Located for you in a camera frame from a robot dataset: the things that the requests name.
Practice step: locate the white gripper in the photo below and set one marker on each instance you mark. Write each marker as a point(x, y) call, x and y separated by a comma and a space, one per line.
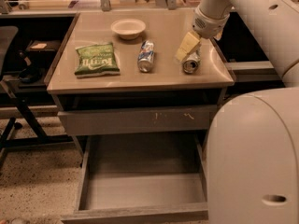
point(209, 25)

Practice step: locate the green white 7up can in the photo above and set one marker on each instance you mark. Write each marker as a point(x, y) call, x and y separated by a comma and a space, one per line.
point(192, 63)

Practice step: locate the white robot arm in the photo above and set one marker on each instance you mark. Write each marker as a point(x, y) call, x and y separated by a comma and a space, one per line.
point(252, 148)

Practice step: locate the blue white pepsi can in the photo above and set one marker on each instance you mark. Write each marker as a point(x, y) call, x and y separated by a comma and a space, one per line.
point(146, 57)

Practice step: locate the closed grey top drawer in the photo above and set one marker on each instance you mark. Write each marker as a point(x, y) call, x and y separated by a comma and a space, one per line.
point(137, 120)

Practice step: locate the grey drawer cabinet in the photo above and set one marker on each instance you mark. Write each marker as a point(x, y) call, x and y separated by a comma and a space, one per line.
point(166, 85)

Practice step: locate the open grey middle drawer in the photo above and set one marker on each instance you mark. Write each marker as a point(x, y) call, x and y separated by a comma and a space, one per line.
point(141, 178)

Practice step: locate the white paper bowl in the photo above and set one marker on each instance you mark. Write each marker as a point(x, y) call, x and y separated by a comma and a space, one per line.
point(128, 29)

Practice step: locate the green chip bag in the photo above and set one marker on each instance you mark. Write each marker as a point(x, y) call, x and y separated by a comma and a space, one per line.
point(96, 60)

